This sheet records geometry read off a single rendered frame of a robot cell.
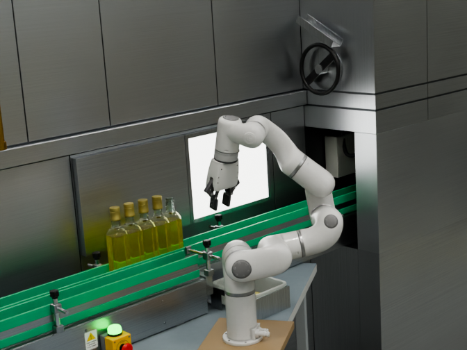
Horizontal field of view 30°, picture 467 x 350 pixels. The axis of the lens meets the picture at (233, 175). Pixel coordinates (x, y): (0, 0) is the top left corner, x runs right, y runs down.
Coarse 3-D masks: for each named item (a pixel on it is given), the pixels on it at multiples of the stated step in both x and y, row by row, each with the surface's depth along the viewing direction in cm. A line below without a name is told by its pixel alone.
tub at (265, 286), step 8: (216, 280) 306; (256, 280) 309; (264, 280) 307; (272, 280) 303; (280, 280) 301; (256, 288) 310; (264, 288) 307; (272, 288) 294; (280, 288) 296; (256, 296) 289
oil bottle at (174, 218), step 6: (168, 216) 300; (174, 216) 301; (180, 216) 303; (174, 222) 301; (180, 222) 303; (174, 228) 301; (180, 228) 303; (174, 234) 302; (180, 234) 303; (174, 240) 302; (180, 240) 304; (174, 246) 302; (180, 246) 304
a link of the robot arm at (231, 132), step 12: (228, 120) 263; (240, 120) 265; (228, 132) 263; (240, 132) 261; (252, 132) 260; (264, 132) 263; (216, 144) 267; (228, 144) 265; (240, 144) 264; (252, 144) 261
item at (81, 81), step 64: (0, 0) 265; (64, 0) 281; (128, 0) 298; (192, 0) 317; (256, 0) 339; (0, 64) 268; (64, 64) 284; (128, 64) 301; (192, 64) 321; (256, 64) 343; (64, 128) 286; (128, 128) 302; (192, 128) 325; (320, 128) 375; (0, 192) 273; (64, 192) 290; (0, 256) 276; (64, 256) 293
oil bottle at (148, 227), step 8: (144, 224) 292; (152, 224) 294; (144, 232) 292; (152, 232) 294; (144, 240) 293; (152, 240) 295; (144, 248) 293; (152, 248) 295; (144, 256) 294; (152, 256) 296
